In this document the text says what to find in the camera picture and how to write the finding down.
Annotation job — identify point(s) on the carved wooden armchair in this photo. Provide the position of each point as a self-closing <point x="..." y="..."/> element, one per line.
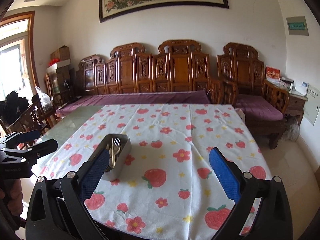
<point x="241" y="75"/>

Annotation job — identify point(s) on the carved wooden sofa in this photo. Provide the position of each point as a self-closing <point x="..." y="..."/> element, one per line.
<point x="179" y="66"/>

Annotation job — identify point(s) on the wooden side table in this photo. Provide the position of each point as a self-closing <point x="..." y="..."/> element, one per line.
<point x="296" y="105"/>

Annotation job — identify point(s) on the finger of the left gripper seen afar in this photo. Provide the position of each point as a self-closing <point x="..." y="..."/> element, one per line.
<point x="24" y="146"/>

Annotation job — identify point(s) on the silver metal spoon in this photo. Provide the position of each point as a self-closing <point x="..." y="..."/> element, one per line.
<point x="108" y="147"/>

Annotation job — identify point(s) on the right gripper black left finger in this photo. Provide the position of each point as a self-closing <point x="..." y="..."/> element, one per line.
<point x="91" y="172"/>

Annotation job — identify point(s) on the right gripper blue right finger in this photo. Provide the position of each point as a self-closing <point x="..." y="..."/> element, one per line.
<point x="225" y="175"/>

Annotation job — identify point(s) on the window with wooden frame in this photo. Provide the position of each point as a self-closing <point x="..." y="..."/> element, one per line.
<point x="18" y="72"/>

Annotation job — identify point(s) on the white wall electrical box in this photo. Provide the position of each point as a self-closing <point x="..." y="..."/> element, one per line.
<point x="311" y="107"/>

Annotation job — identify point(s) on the grey metal tray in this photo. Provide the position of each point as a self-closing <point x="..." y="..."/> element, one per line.
<point x="111" y="174"/>

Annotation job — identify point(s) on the stacked cardboard boxes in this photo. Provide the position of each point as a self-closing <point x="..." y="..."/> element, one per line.
<point x="57" y="74"/>

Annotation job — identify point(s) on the person's left hand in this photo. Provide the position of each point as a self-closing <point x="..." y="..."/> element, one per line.
<point x="15" y="203"/>

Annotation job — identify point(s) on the wooden chair at left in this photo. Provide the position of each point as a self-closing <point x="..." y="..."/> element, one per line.
<point x="20" y="115"/>

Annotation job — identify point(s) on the grey wall panel box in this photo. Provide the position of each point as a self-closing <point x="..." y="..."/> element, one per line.
<point x="297" y="26"/>

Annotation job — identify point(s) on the red card on table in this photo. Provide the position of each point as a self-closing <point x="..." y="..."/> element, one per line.
<point x="272" y="74"/>

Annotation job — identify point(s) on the strawberry flower tablecloth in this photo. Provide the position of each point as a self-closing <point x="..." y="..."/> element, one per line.
<point x="166" y="188"/>

